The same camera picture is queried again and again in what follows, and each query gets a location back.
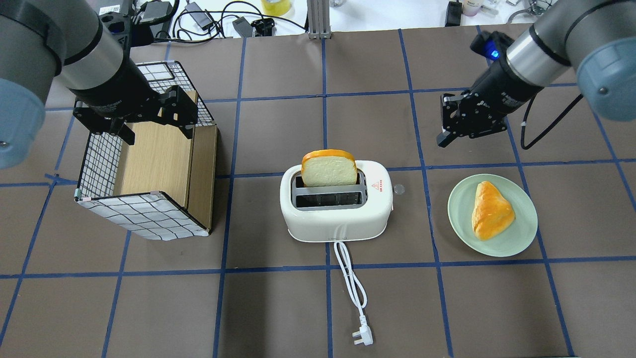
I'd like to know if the yellow tape roll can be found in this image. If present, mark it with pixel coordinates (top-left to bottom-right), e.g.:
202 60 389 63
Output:
261 0 292 17

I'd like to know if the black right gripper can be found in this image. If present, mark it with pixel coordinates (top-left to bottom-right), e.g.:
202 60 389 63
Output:
436 63 543 149

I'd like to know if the aluminium frame post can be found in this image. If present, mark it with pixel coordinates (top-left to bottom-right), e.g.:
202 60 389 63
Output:
307 0 332 39

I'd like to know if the toast bread slice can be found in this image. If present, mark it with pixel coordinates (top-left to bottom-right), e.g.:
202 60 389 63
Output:
301 149 358 187

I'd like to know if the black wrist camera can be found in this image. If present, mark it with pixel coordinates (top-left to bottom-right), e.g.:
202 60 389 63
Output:
470 30 515 61

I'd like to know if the light green plate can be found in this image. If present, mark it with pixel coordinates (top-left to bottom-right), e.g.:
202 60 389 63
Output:
447 173 538 258

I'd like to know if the checkered fabric wooden box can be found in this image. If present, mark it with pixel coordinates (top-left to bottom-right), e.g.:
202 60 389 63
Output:
74 61 218 241

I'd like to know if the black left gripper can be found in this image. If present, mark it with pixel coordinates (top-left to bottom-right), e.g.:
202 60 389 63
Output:
73 60 198 146

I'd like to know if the white two-slot toaster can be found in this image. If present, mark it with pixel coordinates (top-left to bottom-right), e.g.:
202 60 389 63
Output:
279 160 393 243

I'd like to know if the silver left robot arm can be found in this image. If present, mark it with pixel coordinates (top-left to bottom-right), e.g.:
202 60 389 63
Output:
0 0 198 169

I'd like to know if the white toaster power cable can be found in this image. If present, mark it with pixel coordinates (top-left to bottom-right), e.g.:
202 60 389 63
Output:
333 241 372 346

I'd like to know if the black power adapter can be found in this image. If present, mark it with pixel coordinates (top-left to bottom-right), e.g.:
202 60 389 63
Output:
185 2 214 30

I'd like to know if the orange bread roll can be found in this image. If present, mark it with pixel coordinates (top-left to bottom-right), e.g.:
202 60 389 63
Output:
471 181 516 241

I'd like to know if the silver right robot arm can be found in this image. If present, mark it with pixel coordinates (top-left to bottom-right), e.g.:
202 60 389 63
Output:
436 0 636 148

